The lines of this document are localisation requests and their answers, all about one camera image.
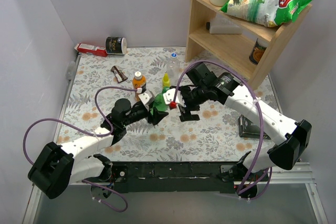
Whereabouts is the green plastic bottle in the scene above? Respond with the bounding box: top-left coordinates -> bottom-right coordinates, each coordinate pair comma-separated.
152,93 -> 168,112

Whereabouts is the orange juice bottle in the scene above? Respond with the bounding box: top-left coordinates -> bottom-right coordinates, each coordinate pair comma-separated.
132,71 -> 146,91

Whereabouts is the clear plastic bottle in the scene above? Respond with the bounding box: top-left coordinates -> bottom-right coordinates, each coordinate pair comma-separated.
166,56 -> 181,86

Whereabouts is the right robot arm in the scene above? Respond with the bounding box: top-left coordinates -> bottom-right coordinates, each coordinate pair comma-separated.
174,62 -> 312,181

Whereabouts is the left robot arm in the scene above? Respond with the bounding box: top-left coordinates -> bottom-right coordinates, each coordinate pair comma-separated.
28,99 -> 168,199

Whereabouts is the yellow squeeze bottle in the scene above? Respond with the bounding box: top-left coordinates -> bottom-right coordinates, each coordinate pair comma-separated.
162,72 -> 171,89

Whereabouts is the brown snack wrapper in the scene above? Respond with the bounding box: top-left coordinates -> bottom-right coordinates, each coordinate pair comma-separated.
110,66 -> 128,83

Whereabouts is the black green box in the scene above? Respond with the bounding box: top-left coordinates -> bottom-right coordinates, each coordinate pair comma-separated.
238,115 -> 260,139

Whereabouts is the black cylindrical can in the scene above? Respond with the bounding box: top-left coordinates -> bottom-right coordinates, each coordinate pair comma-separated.
105,37 -> 127,55

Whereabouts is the wooden shelf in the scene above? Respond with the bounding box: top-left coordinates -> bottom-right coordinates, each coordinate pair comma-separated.
185,0 -> 312,90

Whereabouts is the red white box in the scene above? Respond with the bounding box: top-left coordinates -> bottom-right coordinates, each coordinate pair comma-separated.
74,43 -> 108,57

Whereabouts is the dark tin can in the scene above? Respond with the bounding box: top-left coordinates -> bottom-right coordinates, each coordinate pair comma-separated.
249,38 -> 269,65

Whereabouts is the green chips bag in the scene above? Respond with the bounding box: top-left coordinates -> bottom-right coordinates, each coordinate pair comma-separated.
220,0 -> 312,28

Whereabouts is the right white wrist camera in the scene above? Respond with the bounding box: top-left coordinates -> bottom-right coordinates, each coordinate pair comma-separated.
163,88 -> 186,109

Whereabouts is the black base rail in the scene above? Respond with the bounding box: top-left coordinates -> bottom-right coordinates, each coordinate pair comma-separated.
33,161 -> 316,195

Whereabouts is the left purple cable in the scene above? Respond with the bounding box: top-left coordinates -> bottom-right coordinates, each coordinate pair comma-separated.
23,86 -> 144,213

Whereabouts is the purple cable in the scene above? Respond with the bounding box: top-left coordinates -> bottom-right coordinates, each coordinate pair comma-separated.
175,60 -> 272,201
23,86 -> 144,213

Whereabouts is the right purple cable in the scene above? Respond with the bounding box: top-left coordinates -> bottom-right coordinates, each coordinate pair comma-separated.
175,60 -> 272,201

